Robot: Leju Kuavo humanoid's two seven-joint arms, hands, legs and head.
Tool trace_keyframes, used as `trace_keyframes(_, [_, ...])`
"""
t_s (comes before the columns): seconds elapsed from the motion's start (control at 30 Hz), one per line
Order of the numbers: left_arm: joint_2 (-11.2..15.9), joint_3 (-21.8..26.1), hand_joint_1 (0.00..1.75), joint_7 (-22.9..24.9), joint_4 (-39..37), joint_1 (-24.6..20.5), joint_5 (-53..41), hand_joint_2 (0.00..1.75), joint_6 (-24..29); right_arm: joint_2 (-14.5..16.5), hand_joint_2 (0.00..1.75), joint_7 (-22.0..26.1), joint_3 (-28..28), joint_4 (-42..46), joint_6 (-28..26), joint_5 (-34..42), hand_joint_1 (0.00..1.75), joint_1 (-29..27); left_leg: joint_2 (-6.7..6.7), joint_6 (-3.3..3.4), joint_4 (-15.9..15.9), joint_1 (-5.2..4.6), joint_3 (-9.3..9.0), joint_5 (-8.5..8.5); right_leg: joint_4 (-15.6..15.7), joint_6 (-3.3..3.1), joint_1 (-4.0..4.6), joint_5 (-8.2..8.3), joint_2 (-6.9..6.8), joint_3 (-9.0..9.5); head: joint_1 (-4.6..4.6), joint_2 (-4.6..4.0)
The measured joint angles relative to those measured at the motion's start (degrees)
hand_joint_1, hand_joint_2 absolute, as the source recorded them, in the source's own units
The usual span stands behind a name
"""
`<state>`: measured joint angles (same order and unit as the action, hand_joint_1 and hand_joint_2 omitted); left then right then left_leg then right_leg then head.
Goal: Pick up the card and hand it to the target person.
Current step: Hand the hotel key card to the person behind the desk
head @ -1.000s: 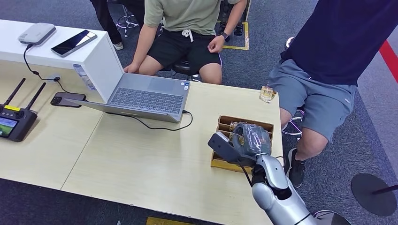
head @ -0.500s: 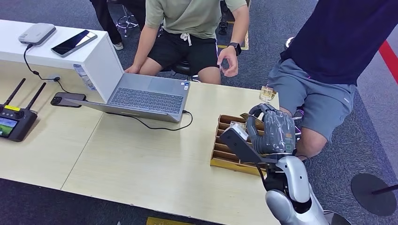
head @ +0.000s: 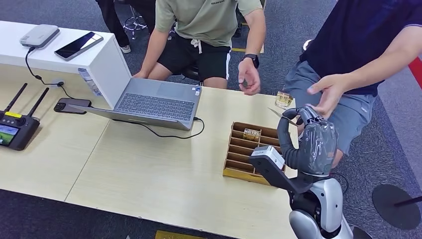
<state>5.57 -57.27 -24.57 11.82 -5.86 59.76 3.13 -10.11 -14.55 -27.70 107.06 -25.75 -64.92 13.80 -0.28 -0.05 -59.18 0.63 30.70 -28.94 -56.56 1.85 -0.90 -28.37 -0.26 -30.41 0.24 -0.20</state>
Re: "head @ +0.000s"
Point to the silver-edged smartphone with dark screen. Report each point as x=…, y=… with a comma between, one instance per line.
x=78, y=46

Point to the grey flat power bank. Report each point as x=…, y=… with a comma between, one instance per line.
x=39, y=35

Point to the white desk riser shelf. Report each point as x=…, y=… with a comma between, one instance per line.
x=49, y=56

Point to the black wristwatch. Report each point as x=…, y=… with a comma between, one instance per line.
x=251, y=60

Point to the black round stool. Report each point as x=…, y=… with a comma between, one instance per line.
x=193, y=73

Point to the person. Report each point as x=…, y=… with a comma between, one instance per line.
x=112, y=19
x=356, y=39
x=201, y=19

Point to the black smartphone with camera bump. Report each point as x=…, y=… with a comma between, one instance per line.
x=72, y=106

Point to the gold hotel card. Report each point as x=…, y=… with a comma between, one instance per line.
x=252, y=134
x=277, y=114

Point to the black remote controller with antennas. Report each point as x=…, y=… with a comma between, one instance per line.
x=19, y=132

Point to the person's left hand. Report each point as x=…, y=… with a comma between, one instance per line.
x=331, y=92
x=249, y=76

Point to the printed label sticker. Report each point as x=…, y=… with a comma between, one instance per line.
x=89, y=82

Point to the round grey base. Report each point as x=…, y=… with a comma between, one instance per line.
x=361, y=234

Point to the black round stand base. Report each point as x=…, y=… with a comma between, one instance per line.
x=392, y=207

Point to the chrome chair base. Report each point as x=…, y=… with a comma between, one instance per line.
x=133, y=23

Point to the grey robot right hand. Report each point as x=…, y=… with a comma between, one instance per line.
x=318, y=148

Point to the person's right hand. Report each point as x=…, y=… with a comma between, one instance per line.
x=141, y=75

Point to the dark grey camera mount bracket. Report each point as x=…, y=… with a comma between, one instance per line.
x=277, y=175

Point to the grey open laptop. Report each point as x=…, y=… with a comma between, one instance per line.
x=155, y=105

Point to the wooden slotted card holder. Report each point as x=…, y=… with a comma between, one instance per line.
x=240, y=155

